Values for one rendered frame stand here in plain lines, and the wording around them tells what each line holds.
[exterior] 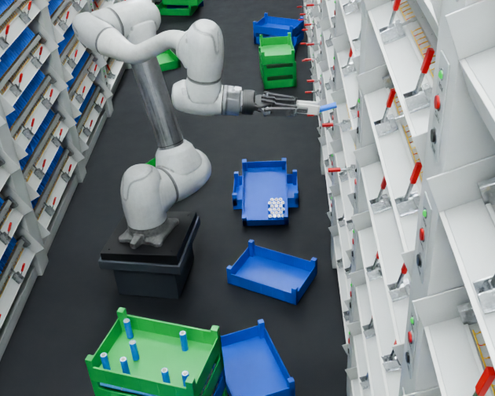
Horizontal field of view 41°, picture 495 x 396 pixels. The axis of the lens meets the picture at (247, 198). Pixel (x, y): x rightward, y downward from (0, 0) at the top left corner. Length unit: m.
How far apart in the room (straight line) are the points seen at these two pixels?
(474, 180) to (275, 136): 2.85
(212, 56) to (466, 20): 1.29
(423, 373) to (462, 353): 0.13
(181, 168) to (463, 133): 1.84
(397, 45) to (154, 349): 1.08
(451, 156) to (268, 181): 2.30
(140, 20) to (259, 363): 1.27
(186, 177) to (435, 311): 1.73
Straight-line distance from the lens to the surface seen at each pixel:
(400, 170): 1.21
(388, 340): 1.41
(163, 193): 2.46
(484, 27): 0.70
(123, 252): 2.50
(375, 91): 1.49
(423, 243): 0.89
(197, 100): 1.98
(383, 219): 1.41
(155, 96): 2.48
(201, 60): 1.91
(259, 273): 2.67
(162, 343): 1.89
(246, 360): 2.35
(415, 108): 1.01
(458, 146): 0.76
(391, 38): 1.25
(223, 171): 3.32
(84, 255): 2.92
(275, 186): 3.01
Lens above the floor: 1.76
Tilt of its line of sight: 35 degrees down
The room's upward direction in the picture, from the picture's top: 4 degrees counter-clockwise
